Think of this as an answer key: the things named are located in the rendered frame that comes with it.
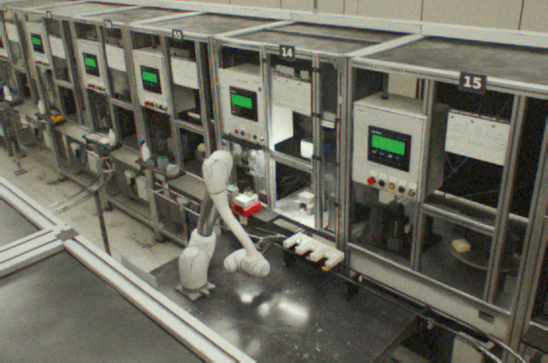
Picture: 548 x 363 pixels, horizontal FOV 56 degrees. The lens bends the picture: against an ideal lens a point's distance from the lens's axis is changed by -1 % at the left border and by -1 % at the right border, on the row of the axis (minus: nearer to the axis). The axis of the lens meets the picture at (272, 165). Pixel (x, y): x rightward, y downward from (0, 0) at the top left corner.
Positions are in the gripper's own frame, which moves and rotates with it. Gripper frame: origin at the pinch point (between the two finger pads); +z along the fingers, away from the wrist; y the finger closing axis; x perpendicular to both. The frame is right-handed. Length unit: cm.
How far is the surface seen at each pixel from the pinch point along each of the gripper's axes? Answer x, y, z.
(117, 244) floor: 206, -88, -8
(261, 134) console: 29, 57, 20
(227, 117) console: 62, 61, 20
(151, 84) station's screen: 149, 71, 17
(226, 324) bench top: -19, -20, -60
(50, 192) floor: 368, -88, -2
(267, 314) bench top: -30, -20, -39
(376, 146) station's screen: -60, 72, 17
